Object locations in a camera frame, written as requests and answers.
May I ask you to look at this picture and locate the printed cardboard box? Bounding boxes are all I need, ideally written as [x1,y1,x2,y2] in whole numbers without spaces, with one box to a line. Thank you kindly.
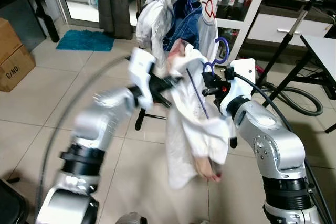
[0,43,36,92]

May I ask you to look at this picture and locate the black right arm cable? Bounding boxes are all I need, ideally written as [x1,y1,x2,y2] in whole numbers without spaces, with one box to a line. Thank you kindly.
[231,72,335,224]

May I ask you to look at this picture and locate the pale grey shirt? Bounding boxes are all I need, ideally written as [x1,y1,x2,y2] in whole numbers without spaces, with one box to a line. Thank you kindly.
[197,5,219,63]

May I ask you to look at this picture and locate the dark grey panel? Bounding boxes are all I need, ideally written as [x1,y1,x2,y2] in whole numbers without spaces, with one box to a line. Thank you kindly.
[0,0,48,51]

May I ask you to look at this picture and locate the plain cardboard box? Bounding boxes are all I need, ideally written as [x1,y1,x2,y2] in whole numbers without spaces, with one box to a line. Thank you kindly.
[0,17,23,63]

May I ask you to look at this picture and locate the dark grey curtain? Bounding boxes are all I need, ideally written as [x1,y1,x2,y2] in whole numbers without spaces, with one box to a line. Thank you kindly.
[93,0,140,39]

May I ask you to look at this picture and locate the white printed garment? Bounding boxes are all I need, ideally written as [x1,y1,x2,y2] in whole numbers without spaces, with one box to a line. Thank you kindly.
[164,39,238,190]

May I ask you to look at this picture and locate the pink vacuum cleaner with hose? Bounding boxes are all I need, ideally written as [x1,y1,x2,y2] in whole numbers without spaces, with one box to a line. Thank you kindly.
[254,64,324,117]

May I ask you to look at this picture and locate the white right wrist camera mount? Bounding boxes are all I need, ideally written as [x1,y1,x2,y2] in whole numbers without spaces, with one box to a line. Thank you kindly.
[218,59,257,117]

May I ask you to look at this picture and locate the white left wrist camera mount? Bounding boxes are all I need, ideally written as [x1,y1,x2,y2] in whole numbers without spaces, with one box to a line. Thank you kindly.
[128,47,157,110]

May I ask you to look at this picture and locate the white drawer unit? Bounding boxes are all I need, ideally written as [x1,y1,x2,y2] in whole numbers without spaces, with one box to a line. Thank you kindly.
[247,13,336,46]

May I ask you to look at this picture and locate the white jacket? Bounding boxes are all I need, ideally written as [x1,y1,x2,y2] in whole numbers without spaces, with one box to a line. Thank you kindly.
[135,0,175,63]

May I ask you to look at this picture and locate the purple wire hanger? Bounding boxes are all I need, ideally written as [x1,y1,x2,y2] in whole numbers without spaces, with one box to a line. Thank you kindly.
[186,36,230,121]

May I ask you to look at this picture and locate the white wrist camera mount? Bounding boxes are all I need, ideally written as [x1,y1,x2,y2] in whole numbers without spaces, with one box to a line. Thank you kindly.
[128,47,157,110]
[218,59,257,117]

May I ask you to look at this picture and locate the white table with black legs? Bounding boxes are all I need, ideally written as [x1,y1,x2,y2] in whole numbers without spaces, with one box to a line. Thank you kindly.
[300,34,336,133]

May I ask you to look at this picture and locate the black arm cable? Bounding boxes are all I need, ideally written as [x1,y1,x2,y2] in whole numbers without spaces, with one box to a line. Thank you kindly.
[231,72,335,224]
[34,55,132,214]

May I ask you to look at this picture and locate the black seat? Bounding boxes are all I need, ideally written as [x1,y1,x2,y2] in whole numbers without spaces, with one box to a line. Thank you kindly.
[0,178,28,224]

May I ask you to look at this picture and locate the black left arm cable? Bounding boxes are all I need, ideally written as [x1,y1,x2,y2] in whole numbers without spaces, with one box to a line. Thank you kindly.
[34,55,132,214]

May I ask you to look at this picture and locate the teal floor mat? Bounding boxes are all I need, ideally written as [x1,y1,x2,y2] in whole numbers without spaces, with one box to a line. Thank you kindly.
[55,29,115,52]

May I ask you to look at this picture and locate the blue denim jacket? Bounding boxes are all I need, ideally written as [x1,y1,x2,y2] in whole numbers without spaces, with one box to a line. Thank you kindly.
[163,0,204,52]

